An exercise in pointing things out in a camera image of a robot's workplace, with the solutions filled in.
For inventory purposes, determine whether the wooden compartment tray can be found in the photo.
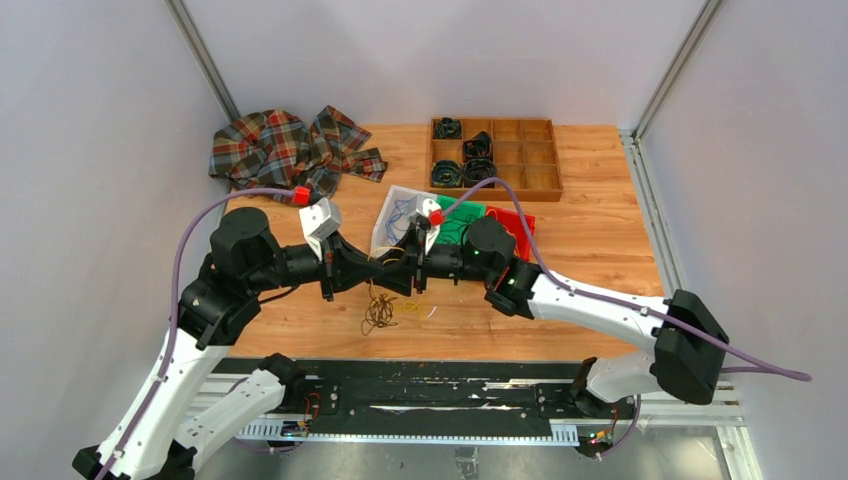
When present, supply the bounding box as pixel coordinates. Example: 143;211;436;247
424;117;564;202

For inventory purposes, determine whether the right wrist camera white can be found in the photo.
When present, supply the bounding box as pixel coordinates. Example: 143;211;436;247
407;195;444;254

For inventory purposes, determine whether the blue wire in white bin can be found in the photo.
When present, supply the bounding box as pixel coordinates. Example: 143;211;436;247
382;195;419;248

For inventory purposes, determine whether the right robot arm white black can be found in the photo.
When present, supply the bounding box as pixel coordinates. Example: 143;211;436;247
375;217;729;417

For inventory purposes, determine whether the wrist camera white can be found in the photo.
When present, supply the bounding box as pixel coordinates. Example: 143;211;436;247
299;198;342;259
407;195;444;254

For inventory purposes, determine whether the brown wire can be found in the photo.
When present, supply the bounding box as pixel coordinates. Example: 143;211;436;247
360;291;400;337

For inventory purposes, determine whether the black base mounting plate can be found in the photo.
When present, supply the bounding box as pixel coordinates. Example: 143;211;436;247
264;359;636;441

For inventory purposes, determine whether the rolled belt bottom right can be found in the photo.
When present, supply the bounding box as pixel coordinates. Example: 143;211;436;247
461;157;497;188

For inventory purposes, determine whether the rolled belt middle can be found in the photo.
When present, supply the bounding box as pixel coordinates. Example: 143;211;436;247
462;131;493;161

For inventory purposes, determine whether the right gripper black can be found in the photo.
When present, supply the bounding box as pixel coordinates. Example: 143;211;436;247
366;224;493;297

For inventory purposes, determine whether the red plastic bin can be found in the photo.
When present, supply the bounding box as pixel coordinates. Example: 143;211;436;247
485;206;536;261

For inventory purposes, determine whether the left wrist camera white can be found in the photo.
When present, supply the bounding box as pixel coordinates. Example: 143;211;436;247
299;198;342;259

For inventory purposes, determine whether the green plastic bin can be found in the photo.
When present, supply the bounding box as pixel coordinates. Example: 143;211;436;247
436;201;486;245

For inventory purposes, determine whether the rolled belt bottom left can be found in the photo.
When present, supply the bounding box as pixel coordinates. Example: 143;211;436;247
430;159;463;188

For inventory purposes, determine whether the plaid cloth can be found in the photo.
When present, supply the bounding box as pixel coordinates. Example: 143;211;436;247
208;106;389;198

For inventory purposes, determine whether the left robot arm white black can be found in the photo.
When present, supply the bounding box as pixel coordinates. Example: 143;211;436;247
72;204;383;479

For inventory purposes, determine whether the rolled belt top left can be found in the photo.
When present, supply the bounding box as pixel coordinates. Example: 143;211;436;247
432;117;463;140

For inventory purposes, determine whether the white plastic bin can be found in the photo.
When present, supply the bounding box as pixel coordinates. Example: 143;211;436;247
370;185;437;259

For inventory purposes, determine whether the dark wire in green bin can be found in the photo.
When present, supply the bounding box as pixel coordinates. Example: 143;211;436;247
437;218;473;248

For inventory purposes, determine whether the rolled belt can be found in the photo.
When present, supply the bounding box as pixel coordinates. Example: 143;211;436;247
462;131;493;161
461;157;497;188
430;159;463;188
432;117;463;140

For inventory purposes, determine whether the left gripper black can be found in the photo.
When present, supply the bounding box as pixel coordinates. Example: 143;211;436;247
249;228;387;300

